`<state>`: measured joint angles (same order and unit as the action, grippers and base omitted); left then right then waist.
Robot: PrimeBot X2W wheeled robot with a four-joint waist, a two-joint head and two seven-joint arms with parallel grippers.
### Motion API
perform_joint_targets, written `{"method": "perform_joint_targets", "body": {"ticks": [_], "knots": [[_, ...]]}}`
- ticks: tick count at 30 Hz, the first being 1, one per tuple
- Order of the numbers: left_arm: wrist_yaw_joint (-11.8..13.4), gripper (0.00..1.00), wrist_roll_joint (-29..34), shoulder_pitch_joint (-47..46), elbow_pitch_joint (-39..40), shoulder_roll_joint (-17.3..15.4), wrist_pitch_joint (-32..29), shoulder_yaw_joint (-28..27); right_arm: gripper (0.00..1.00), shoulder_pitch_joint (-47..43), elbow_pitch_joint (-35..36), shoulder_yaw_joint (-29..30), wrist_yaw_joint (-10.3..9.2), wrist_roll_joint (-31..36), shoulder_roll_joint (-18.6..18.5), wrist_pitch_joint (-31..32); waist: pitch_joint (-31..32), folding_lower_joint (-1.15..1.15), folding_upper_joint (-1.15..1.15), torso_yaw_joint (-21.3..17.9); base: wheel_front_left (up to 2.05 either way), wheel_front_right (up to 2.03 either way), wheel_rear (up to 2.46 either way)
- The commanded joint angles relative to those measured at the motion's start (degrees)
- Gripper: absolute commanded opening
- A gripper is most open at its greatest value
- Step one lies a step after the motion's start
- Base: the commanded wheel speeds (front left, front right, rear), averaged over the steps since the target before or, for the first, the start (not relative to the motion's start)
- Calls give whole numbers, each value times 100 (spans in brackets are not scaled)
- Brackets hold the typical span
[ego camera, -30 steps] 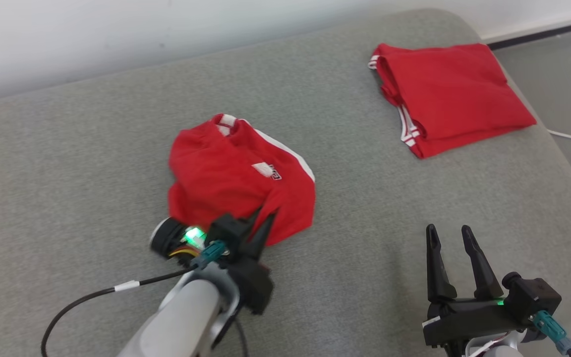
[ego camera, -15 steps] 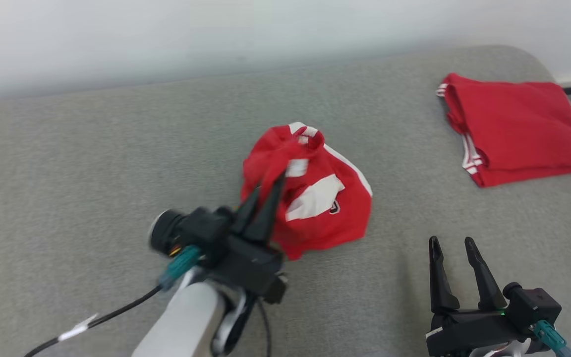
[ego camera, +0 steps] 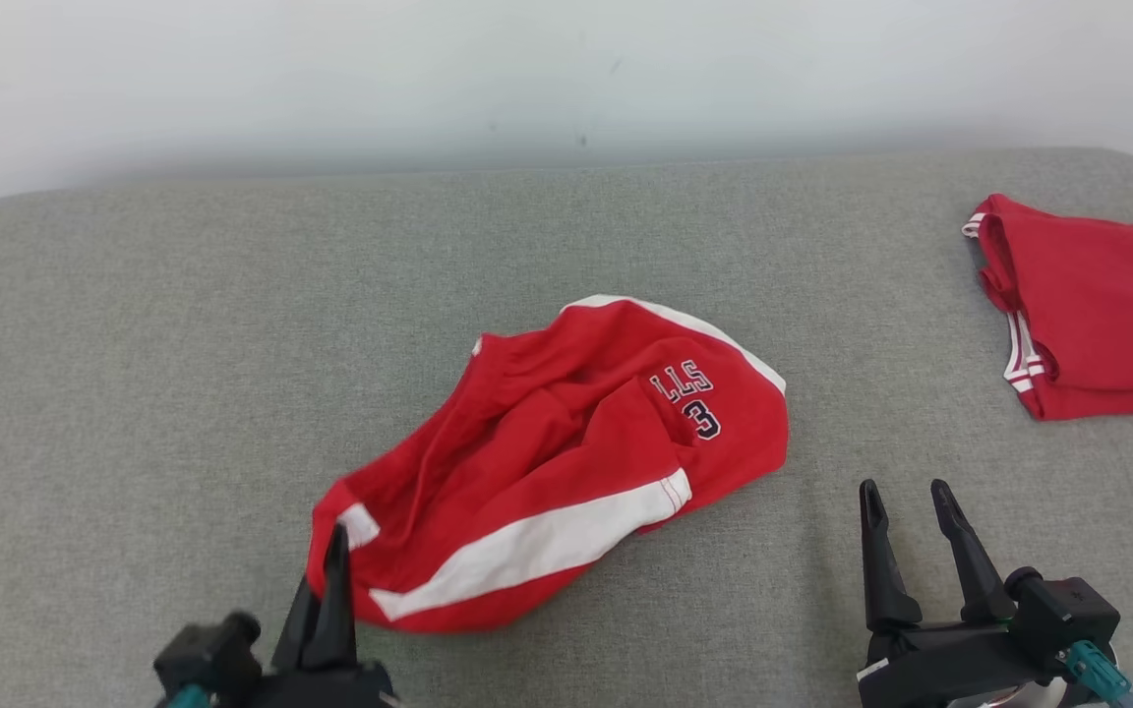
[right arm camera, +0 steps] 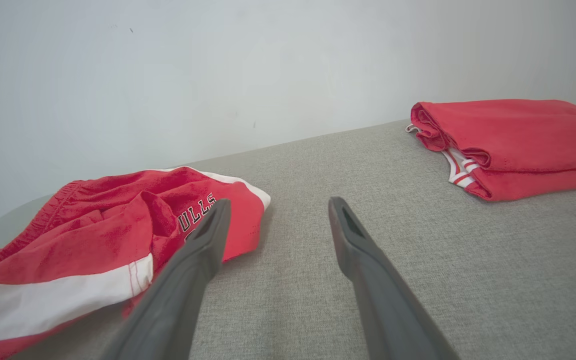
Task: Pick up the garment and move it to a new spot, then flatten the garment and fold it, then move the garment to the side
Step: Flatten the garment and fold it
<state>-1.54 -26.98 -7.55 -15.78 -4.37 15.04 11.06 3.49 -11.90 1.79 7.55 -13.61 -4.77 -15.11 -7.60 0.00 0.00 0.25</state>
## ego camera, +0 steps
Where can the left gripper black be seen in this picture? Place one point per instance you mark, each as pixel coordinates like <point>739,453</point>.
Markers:
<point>326,690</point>

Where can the red shorts with white stripe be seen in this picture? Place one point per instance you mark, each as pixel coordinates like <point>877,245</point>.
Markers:
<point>547,452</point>

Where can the grey fabric sofa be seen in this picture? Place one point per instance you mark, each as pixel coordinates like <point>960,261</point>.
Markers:
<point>232,344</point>

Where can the right camera teal connector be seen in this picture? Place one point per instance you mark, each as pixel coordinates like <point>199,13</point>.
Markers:
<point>1098,674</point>

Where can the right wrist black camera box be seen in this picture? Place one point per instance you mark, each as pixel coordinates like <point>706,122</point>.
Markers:
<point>1063,615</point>

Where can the left camera teal connector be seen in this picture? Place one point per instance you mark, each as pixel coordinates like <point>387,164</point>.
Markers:
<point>188,698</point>

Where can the camera teal connector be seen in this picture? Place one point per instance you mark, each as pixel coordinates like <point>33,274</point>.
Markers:
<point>188,698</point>
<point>1098,674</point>

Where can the red Bulls basketball jersey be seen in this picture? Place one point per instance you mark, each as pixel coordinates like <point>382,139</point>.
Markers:
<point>1107,305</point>

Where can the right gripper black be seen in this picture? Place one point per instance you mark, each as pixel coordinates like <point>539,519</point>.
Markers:
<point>940,669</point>

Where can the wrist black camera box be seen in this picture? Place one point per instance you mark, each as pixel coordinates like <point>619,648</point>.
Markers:
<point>1063,615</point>
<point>208,654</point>

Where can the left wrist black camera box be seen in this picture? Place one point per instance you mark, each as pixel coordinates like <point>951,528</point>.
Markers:
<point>208,654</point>

